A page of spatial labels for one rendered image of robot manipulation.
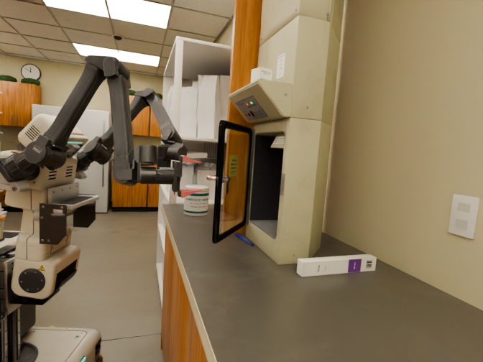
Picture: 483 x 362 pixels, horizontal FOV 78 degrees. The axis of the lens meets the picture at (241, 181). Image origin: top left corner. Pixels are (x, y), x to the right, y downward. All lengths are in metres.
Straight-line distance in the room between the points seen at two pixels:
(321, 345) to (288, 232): 0.42
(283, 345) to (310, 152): 0.58
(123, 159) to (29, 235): 0.60
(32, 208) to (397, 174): 1.40
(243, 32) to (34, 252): 1.21
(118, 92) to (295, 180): 0.66
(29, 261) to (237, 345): 1.04
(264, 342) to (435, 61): 0.95
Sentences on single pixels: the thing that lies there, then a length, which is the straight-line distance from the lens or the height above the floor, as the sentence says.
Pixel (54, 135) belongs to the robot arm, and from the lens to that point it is 1.20.
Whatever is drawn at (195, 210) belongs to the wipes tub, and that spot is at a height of 0.97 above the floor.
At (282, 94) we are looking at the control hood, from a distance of 0.94.
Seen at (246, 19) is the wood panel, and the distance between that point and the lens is 1.37.
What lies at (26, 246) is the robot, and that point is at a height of 0.86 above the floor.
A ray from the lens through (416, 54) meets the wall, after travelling 1.23.
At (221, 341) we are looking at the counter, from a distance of 0.64.
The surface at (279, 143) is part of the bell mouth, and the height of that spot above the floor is 1.33.
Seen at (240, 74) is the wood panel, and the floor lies 1.61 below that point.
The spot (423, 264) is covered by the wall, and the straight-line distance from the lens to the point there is 1.14.
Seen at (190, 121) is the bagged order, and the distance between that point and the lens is 2.26.
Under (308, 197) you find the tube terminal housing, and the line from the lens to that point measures 1.00.
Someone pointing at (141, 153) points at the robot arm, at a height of 1.27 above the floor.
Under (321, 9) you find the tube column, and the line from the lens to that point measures 1.08.
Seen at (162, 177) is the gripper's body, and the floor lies 1.19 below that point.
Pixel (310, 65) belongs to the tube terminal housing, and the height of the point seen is 1.57.
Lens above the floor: 1.30
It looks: 6 degrees down
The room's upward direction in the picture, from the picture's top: 4 degrees clockwise
